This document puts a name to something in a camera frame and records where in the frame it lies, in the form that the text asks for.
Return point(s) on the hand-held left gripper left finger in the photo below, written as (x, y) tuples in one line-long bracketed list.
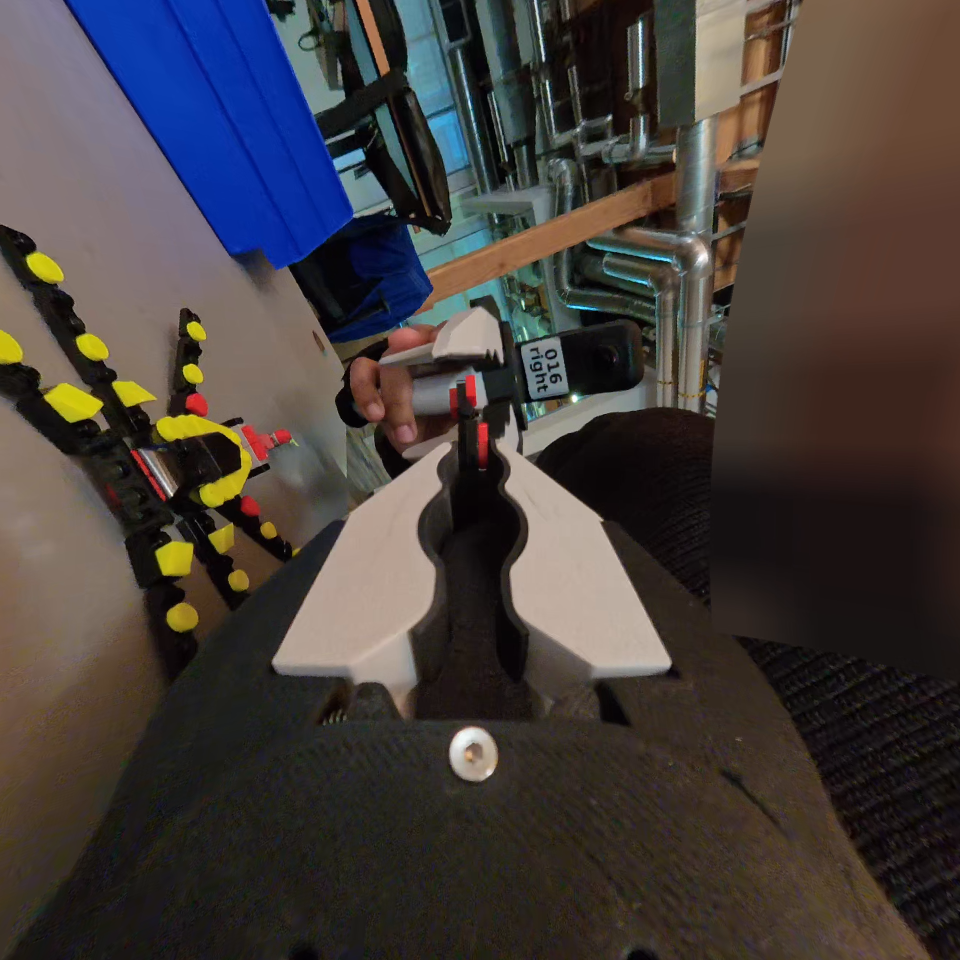
[(360, 592)]

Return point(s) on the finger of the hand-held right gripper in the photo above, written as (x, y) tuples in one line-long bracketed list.
[(457, 341), (426, 450)]

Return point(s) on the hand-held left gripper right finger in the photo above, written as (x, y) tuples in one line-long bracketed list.
[(585, 592)]

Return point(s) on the red black lego leg piece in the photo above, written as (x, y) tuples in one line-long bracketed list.
[(466, 442)]

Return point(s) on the black yellow lego spider model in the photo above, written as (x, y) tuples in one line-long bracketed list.
[(202, 457)]

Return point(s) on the person's right hand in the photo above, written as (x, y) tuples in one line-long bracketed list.
[(371, 390)]

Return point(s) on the blue jacket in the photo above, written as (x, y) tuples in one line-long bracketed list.
[(360, 277)]

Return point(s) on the wooden beam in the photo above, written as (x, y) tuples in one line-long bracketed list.
[(540, 236)]

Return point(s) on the blue plastic bin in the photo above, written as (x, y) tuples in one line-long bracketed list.
[(225, 127)]

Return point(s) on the metal duct pipes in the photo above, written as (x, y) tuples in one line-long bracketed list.
[(690, 262)]

